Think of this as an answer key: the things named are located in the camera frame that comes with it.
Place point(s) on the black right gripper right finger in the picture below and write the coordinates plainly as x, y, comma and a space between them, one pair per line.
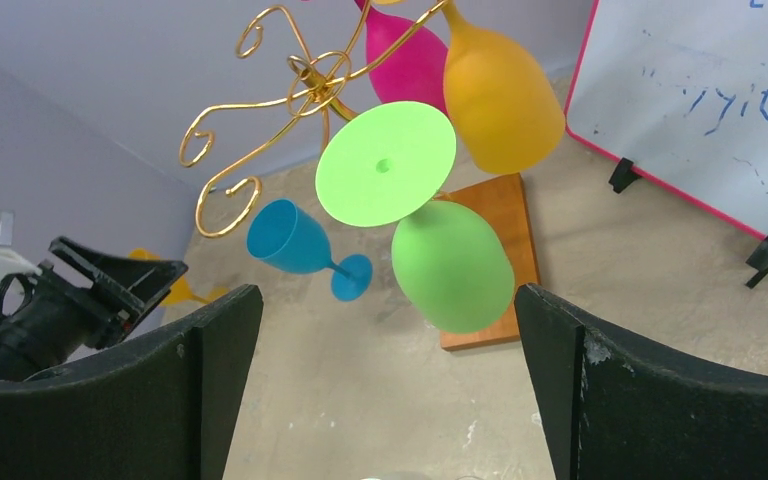
617, 405

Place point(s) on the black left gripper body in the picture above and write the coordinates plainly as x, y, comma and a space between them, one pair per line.
40, 328

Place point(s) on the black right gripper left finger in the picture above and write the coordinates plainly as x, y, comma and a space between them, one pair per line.
161, 406

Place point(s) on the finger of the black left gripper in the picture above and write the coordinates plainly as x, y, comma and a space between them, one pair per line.
123, 290

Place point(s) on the green plastic wine glass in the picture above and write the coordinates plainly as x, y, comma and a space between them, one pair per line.
386, 167

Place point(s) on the orange plastic wine glass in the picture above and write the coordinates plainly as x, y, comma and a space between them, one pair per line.
498, 98

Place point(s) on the pink plastic wine glass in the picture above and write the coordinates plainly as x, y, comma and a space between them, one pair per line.
414, 72

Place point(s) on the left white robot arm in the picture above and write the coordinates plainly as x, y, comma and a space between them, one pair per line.
44, 318

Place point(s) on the blue plastic wine glass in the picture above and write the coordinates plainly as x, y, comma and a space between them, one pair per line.
287, 238

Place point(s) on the clear wine glass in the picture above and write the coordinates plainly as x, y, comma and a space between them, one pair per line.
413, 475

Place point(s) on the pink framed whiteboard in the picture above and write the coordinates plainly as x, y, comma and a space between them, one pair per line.
677, 92

